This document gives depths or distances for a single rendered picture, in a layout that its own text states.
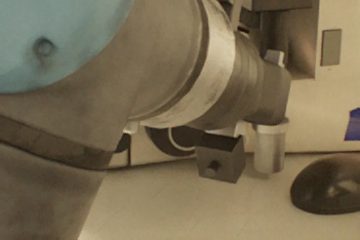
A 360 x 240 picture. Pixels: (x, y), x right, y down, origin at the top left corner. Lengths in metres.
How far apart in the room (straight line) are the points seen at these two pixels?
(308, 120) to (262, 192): 0.10
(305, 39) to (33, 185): 0.46
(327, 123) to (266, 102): 0.20
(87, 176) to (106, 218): 0.27
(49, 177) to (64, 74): 0.05
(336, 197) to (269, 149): 0.08
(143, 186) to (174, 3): 0.33
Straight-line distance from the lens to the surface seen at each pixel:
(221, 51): 0.42
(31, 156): 0.32
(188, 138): 0.65
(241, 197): 0.65
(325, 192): 0.62
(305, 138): 0.73
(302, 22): 0.75
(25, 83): 0.31
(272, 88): 0.54
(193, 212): 0.62
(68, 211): 0.34
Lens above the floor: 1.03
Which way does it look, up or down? 19 degrees down
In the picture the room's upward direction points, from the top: straight up
